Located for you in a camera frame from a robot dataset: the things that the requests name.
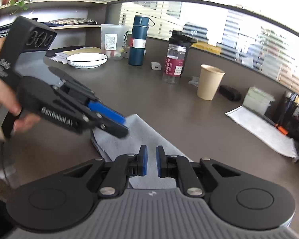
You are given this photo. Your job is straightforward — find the yellow envelope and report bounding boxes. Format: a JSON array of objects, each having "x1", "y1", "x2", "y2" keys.
[{"x1": 62, "y1": 47, "x2": 101, "y2": 56}]

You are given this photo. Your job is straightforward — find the white bowl with black rim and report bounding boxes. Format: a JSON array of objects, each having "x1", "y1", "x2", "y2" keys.
[{"x1": 66, "y1": 53, "x2": 108, "y2": 69}]

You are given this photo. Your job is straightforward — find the orange handle screwdriver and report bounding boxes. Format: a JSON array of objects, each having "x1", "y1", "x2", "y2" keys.
[{"x1": 263, "y1": 115, "x2": 289, "y2": 135}]

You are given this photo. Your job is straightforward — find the grey towel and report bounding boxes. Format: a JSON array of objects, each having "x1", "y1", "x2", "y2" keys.
[{"x1": 91, "y1": 113, "x2": 193, "y2": 190}]

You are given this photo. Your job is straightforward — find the wooden shelf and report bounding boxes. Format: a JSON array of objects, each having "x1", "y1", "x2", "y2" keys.
[{"x1": 0, "y1": 0, "x2": 107, "y2": 45}]

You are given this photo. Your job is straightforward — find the white paper slips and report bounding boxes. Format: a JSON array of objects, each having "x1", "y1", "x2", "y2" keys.
[{"x1": 50, "y1": 52, "x2": 71, "y2": 64}]

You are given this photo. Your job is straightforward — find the white printed paper sheet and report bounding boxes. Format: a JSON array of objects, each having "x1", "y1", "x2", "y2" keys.
[{"x1": 225, "y1": 105, "x2": 299, "y2": 158}]

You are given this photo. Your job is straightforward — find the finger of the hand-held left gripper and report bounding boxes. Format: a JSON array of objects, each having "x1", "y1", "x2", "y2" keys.
[
  {"x1": 48, "y1": 67, "x2": 127, "y2": 126},
  {"x1": 78, "y1": 112, "x2": 129, "y2": 138}
]

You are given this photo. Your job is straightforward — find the white box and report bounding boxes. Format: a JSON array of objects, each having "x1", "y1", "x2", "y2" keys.
[{"x1": 242, "y1": 92, "x2": 274, "y2": 116}]

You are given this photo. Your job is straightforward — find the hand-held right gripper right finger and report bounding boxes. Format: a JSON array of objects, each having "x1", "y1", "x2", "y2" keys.
[{"x1": 156, "y1": 145, "x2": 242, "y2": 198}]

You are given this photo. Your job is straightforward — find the black bag with white logo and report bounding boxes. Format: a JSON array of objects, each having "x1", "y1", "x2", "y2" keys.
[{"x1": 183, "y1": 23, "x2": 210, "y2": 44}]

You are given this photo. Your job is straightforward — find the clear plastic cup with label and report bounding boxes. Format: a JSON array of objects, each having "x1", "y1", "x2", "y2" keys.
[{"x1": 100, "y1": 24, "x2": 130, "y2": 60}]

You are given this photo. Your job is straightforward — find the black pouch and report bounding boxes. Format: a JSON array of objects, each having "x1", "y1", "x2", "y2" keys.
[{"x1": 219, "y1": 85, "x2": 242, "y2": 102}]

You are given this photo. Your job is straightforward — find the dark blue thermos bottle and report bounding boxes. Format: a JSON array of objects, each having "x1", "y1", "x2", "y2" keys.
[{"x1": 128, "y1": 15, "x2": 155, "y2": 66}]

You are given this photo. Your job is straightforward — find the green white card stack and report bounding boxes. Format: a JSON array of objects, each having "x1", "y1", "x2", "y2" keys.
[{"x1": 248, "y1": 87, "x2": 275, "y2": 101}]

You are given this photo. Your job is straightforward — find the person's left hand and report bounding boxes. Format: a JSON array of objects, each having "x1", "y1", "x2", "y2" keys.
[{"x1": 0, "y1": 75, "x2": 41, "y2": 133}]

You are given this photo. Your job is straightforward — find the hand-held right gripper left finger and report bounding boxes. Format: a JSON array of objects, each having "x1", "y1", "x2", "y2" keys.
[{"x1": 63, "y1": 144, "x2": 148, "y2": 197}]

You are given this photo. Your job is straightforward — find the clear jar with red label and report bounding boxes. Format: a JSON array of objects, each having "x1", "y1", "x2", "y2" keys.
[{"x1": 162, "y1": 43, "x2": 186, "y2": 84}]

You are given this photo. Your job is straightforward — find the brown paper cup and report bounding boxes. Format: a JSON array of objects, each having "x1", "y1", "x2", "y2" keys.
[{"x1": 196, "y1": 64, "x2": 226, "y2": 101}]

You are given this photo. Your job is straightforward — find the black mesh desk organizer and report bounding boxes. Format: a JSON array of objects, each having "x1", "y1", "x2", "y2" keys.
[{"x1": 276, "y1": 91, "x2": 299, "y2": 140}]

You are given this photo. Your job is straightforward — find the dark checked cloth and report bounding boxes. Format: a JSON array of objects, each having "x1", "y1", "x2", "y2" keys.
[{"x1": 46, "y1": 17, "x2": 98, "y2": 27}]

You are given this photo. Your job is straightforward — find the black shaker bottle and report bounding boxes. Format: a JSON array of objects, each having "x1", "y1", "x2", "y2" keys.
[{"x1": 171, "y1": 30, "x2": 198, "y2": 75}]

